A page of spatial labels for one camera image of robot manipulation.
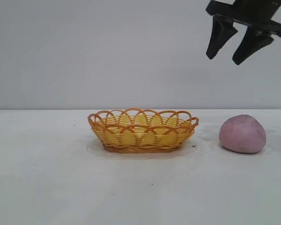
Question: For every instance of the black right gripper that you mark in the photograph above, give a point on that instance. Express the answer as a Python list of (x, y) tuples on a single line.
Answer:
[(248, 11)]

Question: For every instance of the pink round sweet potato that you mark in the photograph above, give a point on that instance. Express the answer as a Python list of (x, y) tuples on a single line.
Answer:
[(242, 134)]

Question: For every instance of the yellow woven plastic basket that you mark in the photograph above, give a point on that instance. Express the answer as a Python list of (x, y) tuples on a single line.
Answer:
[(140, 138)]

